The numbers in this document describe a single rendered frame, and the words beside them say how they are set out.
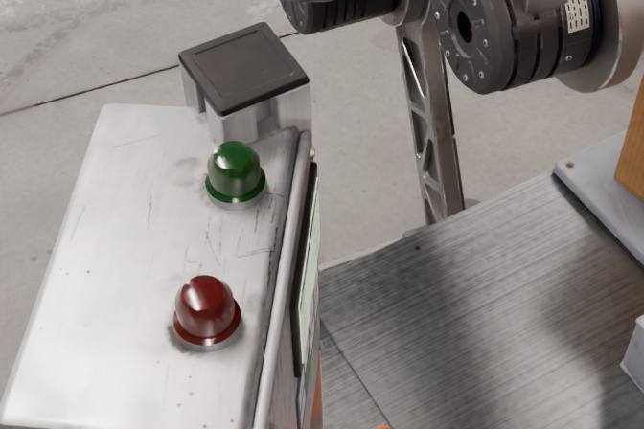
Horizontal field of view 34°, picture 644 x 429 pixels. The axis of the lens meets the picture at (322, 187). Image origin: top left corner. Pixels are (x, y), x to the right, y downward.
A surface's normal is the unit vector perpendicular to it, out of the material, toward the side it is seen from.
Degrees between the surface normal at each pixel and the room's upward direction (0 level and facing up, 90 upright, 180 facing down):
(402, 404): 0
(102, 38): 0
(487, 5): 53
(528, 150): 0
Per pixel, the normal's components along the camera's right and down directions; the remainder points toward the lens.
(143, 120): -0.02, -0.66
